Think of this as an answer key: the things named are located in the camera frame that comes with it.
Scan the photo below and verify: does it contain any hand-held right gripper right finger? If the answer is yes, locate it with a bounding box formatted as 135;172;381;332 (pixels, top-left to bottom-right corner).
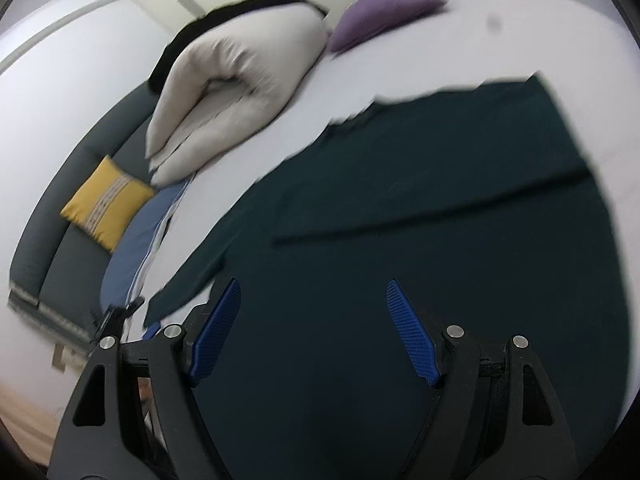
385;280;581;480

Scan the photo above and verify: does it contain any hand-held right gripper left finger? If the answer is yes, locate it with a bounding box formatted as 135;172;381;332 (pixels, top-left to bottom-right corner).
47;277;243;480

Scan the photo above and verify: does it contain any dark green garment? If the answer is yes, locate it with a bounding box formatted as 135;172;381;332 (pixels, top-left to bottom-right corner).
142;74;628;480

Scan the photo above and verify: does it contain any grey sofa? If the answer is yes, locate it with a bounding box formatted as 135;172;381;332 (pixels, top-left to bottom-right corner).
9;80;168;346

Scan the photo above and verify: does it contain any yellow cushion with patterned band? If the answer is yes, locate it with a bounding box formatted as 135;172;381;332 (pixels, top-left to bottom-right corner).
60;155;156;253

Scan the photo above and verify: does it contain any folded cream duvet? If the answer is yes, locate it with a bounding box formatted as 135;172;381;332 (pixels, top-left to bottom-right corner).
145;2;328;188

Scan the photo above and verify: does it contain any black cloth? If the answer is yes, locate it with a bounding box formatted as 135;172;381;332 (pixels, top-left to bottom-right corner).
148;0;301;93

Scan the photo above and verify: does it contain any white bed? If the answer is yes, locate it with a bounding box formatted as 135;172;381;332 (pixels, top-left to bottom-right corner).
120;0;640;341

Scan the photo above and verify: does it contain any purple pillow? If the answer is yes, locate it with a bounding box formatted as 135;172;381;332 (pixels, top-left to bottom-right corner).
326;0;447;56

